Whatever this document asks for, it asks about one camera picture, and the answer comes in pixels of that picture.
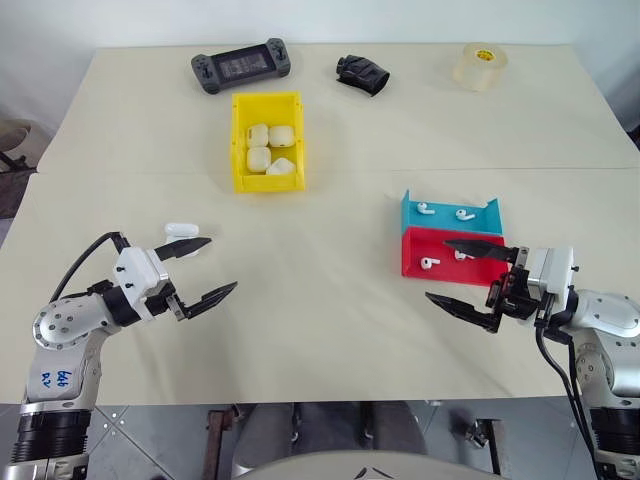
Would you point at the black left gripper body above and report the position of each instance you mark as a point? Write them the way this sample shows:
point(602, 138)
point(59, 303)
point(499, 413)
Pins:
point(162, 300)

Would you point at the white earbud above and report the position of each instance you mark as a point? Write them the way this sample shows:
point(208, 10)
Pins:
point(460, 256)
point(427, 263)
point(464, 215)
point(425, 207)

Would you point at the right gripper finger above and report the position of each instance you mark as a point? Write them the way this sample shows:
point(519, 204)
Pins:
point(480, 248)
point(460, 310)

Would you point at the black handheld game console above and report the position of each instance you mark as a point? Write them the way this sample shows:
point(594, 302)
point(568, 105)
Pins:
point(240, 65)

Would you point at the teal plastic tray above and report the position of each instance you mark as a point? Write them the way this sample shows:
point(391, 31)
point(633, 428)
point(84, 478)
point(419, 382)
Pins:
point(444, 210)

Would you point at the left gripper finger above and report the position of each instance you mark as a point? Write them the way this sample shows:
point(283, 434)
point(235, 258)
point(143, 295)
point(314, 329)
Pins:
point(210, 299)
point(185, 246)

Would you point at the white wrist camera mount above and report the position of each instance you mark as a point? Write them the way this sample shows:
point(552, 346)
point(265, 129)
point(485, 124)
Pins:
point(552, 272)
point(137, 272)

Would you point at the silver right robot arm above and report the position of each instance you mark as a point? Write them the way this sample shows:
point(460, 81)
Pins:
point(610, 310)

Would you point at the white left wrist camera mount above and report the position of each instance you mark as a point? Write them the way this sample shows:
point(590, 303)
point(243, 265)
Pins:
point(137, 272)

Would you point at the round stool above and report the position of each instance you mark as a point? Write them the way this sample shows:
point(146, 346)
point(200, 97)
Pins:
point(17, 137)

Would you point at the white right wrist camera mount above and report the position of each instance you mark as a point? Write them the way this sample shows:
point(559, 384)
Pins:
point(552, 272)

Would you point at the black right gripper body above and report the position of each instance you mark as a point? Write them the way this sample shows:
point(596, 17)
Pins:
point(520, 295)

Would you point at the red plastic tray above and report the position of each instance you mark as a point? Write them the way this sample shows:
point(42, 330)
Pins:
point(450, 274)

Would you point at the white earbud case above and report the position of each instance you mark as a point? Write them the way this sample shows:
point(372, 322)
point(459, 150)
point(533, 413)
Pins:
point(181, 230)

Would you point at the yellow plastic bin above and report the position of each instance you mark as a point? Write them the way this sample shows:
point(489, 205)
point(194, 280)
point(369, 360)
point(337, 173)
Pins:
point(270, 185)

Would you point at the black crumpled fabric sleeve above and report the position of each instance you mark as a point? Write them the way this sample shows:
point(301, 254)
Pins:
point(362, 72)

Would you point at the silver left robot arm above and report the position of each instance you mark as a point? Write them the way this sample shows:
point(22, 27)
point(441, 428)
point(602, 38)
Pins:
point(60, 325)

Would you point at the translucent tape roll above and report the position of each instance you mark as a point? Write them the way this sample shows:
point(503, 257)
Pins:
point(480, 67)

